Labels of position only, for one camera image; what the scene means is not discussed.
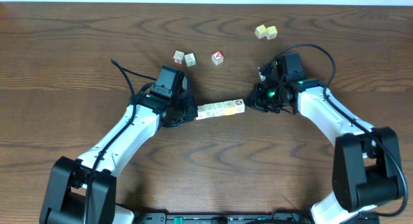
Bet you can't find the white block cat drawing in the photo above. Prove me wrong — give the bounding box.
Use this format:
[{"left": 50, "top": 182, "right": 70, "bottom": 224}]
[{"left": 196, "top": 105, "right": 207, "bottom": 120}]

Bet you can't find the white block blue side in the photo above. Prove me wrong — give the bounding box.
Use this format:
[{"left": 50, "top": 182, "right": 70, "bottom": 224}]
[{"left": 204, "top": 103, "right": 216, "bottom": 118}]

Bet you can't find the white block brown circle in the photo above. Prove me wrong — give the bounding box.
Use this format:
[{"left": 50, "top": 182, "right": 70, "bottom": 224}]
[{"left": 233, "top": 99, "right": 245, "bottom": 114}]

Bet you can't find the white block green side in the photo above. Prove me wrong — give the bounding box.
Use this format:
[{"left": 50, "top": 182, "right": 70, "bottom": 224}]
[{"left": 214, "top": 102, "right": 226, "bottom": 116}]

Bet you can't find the white block yellow side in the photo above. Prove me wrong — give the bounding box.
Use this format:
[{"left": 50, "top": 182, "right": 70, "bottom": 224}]
[{"left": 224, "top": 101, "right": 236, "bottom": 116}]

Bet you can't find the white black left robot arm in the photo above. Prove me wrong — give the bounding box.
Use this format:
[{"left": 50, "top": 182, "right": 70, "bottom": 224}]
[{"left": 39, "top": 92, "right": 197, "bottom": 223}]

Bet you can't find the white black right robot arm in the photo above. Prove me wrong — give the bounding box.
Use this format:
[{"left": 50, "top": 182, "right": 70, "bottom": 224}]
[{"left": 245, "top": 79, "right": 408, "bottom": 223}]

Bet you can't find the white wooden block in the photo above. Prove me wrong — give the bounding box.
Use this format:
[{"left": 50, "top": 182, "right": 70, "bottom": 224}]
[{"left": 185, "top": 53, "right": 196, "bottom": 66}]

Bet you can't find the white block red side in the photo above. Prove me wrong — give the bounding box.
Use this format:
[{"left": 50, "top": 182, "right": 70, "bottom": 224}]
[{"left": 173, "top": 50, "right": 185, "bottom": 65}]

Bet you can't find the red letter wooden block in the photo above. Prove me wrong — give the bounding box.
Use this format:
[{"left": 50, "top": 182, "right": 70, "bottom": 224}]
[{"left": 212, "top": 50, "right": 225, "bottom": 65}]

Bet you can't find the pale yellow wooden block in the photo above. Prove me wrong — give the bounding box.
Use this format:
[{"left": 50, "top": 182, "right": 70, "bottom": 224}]
[{"left": 255, "top": 25, "right": 268, "bottom": 39}]

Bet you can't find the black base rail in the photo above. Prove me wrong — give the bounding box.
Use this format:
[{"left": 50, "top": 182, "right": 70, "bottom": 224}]
[{"left": 133, "top": 209, "right": 319, "bottom": 224}]

